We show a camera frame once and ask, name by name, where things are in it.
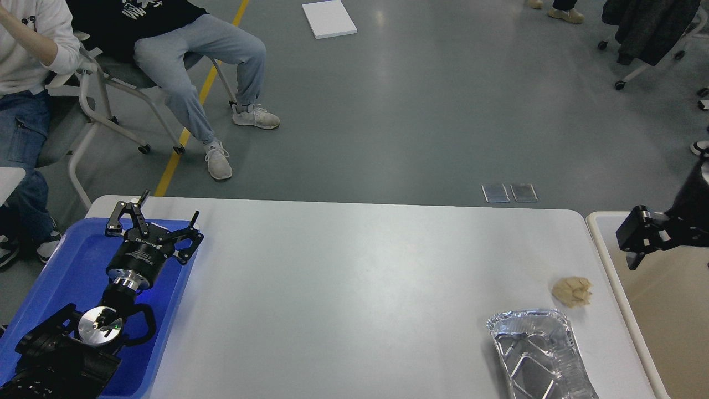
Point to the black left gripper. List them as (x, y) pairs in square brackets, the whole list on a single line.
[(141, 252)]

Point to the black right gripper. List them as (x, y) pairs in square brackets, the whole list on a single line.
[(643, 231)]

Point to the aluminium foil tray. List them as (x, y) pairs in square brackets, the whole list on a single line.
[(539, 354)]

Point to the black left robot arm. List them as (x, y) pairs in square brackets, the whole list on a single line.
[(96, 321)]

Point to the beige plastic bin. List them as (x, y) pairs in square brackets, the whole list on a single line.
[(665, 305)]

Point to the blue plastic tray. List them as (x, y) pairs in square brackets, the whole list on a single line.
[(76, 274)]

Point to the crumpled brown paper ball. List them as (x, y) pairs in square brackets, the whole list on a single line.
[(573, 291)]

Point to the right clear floor plate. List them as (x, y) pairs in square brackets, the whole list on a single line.
[(524, 192)]

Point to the clear floor plate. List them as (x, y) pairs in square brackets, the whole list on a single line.
[(524, 192), (495, 193)]

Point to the left clear floor plate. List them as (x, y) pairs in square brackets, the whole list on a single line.
[(495, 193)]

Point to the white side table corner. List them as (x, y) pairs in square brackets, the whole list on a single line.
[(11, 177)]

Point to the grey chair with castors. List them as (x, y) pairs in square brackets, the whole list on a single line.
[(130, 79)]

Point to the person in light jeans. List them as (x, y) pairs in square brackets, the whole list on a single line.
[(157, 35)]

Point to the chair with dark jacket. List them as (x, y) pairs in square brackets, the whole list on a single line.
[(649, 30)]

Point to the person in white sweater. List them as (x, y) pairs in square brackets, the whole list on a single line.
[(37, 40)]

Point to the person in black trousers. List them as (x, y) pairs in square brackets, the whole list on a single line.
[(566, 11)]

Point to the white board on floor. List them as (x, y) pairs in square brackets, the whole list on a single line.
[(329, 19)]

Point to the white frame chair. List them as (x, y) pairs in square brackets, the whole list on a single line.
[(74, 123)]

